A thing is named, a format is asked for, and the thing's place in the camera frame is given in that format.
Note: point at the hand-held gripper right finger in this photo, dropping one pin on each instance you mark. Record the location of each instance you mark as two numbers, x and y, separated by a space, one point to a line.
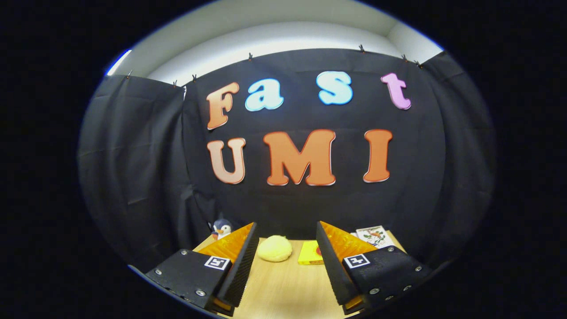
332 266

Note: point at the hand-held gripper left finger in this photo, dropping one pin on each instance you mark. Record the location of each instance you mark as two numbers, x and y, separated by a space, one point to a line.
241 266

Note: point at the yellow book red label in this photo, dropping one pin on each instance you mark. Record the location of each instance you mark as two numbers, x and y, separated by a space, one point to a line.
308 254

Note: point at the yellow bun plush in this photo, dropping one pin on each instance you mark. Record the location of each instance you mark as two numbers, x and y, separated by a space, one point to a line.
274 249

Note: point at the penguin plush toy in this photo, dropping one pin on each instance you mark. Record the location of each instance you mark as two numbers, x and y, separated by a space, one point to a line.
221 229

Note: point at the white illustrated book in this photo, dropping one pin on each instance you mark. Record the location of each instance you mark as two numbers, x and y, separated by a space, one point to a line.
374 236

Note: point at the row of small black clips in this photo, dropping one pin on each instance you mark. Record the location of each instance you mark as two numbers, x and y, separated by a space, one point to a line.
250 56

